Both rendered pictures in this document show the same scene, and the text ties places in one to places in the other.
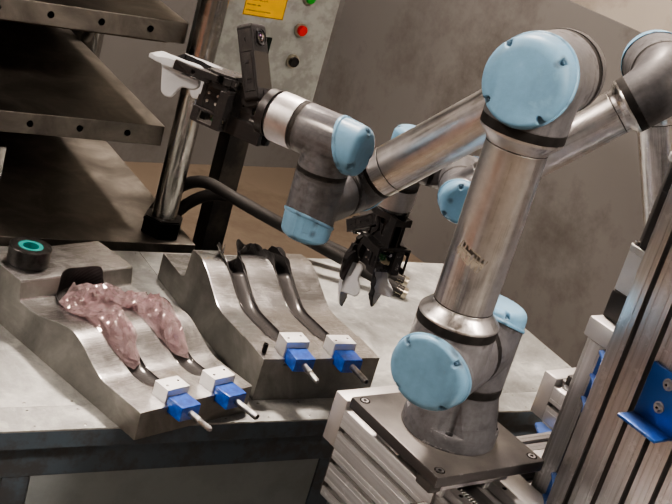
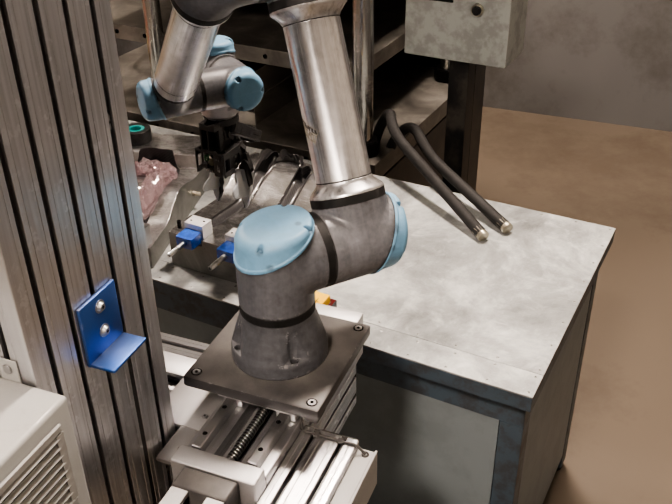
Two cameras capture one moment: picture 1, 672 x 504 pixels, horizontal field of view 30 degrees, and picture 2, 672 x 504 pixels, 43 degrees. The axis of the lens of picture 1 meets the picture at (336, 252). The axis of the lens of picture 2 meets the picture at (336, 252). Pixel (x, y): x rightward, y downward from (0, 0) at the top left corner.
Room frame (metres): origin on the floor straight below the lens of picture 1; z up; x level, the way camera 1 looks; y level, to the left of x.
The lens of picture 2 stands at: (1.66, -1.60, 1.88)
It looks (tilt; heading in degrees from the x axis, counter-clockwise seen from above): 32 degrees down; 63
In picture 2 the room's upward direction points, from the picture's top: 1 degrees counter-clockwise
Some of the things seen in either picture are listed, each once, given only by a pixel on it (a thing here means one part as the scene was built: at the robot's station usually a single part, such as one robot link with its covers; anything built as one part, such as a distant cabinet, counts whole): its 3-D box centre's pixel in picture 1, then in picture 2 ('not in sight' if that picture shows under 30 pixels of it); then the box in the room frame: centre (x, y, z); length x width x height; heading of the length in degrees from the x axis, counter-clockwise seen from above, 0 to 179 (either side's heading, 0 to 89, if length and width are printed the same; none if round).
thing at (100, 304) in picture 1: (123, 311); (137, 179); (2.09, 0.35, 0.90); 0.26 x 0.18 x 0.08; 52
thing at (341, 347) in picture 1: (349, 363); (227, 254); (2.16, -0.09, 0.89); 0.13 x 0.05 x 0.05; 35
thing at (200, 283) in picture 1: (265, 306); (274, 204); (2.36, 0.11, 0.87); 0.50 x 0.26 x 0.14; 35
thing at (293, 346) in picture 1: (301, 362); (186, 241); (2.10, 0.00, 0.89); 0.13 x 0.05 x 0.05; 35
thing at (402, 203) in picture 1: (395, 197); (220, 104); (2.18, -0.08, 1.23); 0.08 x 0.08 x 0.05
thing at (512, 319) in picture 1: (479, 335); not in sight; (1.73, -0.24, 1.20); 0.13 x 0.12 x 0.14; 157
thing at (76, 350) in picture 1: (114, 331); (137, 193); (2.09, 0.35, 0.86); 0.50 x 0.26 x 0.11; 52
